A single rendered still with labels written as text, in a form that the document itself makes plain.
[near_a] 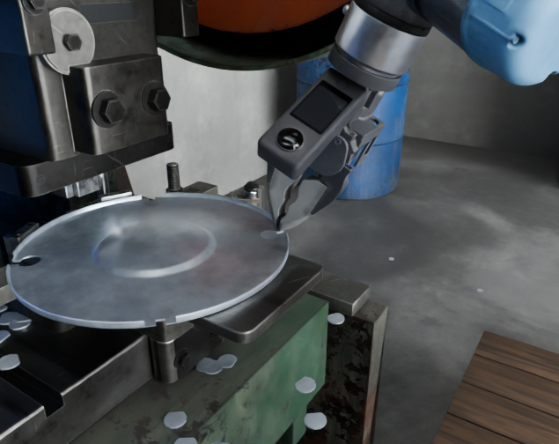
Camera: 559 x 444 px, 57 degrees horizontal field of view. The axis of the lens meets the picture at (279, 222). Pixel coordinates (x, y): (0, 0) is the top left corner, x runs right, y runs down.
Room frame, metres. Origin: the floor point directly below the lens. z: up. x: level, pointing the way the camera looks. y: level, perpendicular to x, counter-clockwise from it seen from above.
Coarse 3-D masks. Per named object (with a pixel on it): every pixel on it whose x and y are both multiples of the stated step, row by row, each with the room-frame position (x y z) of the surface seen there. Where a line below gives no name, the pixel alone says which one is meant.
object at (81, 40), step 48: (48, 0) 0.48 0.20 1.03; (96, 0) 0.52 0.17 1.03; (144, 0) 0.57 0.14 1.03; (96, 48) 0.52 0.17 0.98; (144, 48) 0.57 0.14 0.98; (0, 96) 0.49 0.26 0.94; (48, 96) 0.47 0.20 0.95; (96, 96) 0.47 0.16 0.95; (144, 96) 0.52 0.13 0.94; (0, 144) 0.51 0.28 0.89; (48, 144) 0.46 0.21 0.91; (96, 144) 0.47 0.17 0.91
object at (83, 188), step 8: (96, 176) 0.57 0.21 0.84; (72, 184) 0.55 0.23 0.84; (80, 184) 0.55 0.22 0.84; (88, 184) 0.56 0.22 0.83; (96, 184) 0.56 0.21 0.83; (56, 192) 0.55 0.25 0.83; (64, 192) 0.54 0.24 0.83; (72, 192) 0.55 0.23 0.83; (80, 192) 0.55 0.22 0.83; (88, 192) 0.55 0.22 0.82
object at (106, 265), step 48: (48, 240) 0.51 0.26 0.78; (96, 240) 0.51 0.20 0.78; (144, 240) 0.50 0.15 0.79; (192, 240) 0.50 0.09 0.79; (240, 240) 0.51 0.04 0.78; (288, 240) 0.50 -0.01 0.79; (48, 288) 0.42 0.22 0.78; (96, 288) 0.42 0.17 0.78; (144, 288) 0.42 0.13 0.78; (192, 288) 0.42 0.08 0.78; (240, 288) 0.42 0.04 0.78
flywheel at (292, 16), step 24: (216, 0) 0.87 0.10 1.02; (240, 0) 0.84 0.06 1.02; (264, 0) 0.82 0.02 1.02; (288, 0) 0.80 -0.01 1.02; (312, 0) 0.78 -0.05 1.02; (336, 0) 0.76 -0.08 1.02; (216, 24) 0.87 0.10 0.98; (240, 24) 0.84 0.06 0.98; (264, 24) 0.82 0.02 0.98; (288, 24) 0.80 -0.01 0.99; (312, 24) 0.81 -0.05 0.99
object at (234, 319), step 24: (288, 264) 0.46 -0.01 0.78; (312, 264) 0.46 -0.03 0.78; (264, 288) 0.42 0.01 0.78; (288, 288) 0.42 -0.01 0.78; (240, 312) 0.38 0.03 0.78; (264, 312) 0.38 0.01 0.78; (168, 336) 0.43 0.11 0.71; (192, 336) 0.46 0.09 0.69; (216, 336) 0.49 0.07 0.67; (240, 336) 0.35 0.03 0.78; (168, 360) 0.43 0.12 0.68; (192, 360) 0.46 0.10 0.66
